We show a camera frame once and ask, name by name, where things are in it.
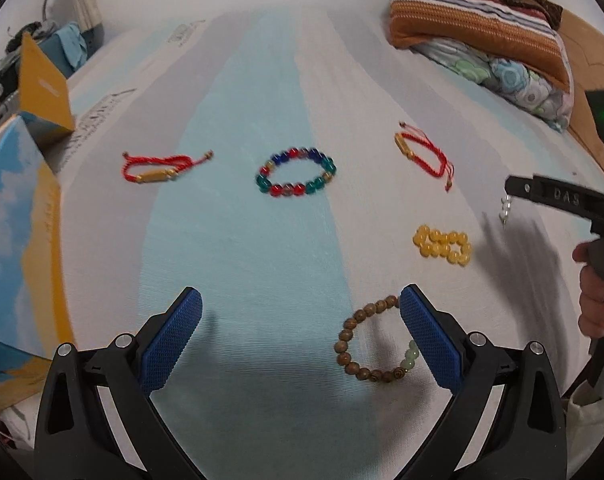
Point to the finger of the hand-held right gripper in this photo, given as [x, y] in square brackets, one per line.
[552, 194]

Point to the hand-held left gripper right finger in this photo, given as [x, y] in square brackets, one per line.
[429, 340]

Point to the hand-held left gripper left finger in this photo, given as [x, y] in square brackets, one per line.
[172, 340]

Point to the white cardboard box blue print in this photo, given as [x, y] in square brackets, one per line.
[16, 240]

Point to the person's right hand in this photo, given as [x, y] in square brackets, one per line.
[594, 300]

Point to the striped bed sheet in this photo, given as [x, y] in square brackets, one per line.
[262, 270]

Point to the floral pillow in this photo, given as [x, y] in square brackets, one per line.
[512, 77]

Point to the striped pillow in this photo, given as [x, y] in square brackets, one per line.
[462, 15]

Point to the blue suitcase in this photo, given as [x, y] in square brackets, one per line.
[94, 40]

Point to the light blue cloth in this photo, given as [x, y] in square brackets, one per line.
[72, 45]

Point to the dark clutter pile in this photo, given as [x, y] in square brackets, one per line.
[24, 35]

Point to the beige curtain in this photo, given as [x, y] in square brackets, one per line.
[87, 7]

